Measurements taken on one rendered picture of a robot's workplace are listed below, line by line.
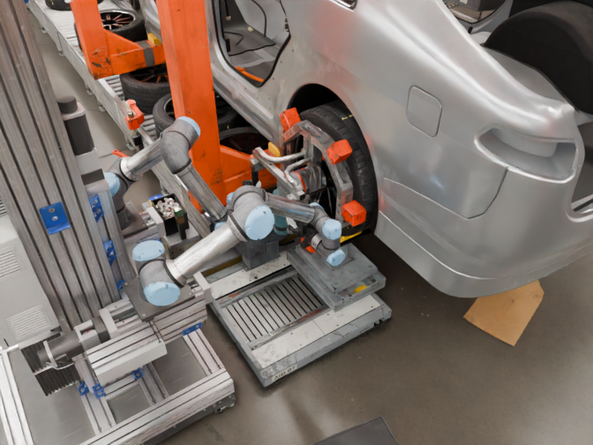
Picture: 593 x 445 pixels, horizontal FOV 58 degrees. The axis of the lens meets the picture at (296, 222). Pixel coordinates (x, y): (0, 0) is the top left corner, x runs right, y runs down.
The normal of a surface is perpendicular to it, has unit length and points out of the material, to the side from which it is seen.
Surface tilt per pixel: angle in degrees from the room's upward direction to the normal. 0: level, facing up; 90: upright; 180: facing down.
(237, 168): 90
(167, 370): 0
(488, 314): 1
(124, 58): 90
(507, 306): 1
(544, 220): 89
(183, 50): 90
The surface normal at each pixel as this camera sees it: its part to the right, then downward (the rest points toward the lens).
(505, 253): -0.11, 0.76
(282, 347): 0.00, -0.76
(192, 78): 0.54, 0.55
